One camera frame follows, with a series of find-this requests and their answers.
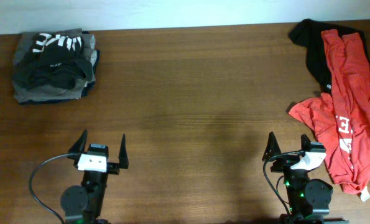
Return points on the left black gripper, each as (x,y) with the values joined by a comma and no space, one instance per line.
(114,167)

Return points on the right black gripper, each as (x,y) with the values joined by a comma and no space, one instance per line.
(285,163)

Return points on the dark green t-shirt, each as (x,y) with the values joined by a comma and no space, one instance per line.
(56,59)

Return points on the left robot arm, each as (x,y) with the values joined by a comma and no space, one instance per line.
(83,203)

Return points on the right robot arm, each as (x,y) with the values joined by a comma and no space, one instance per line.
(308,199)

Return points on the red t-shirt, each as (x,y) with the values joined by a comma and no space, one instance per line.
(340,120)

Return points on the folded grey-brown garment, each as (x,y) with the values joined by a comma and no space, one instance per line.
(51,94)

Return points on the black garment under red shirt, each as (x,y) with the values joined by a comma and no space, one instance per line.
(307,33)

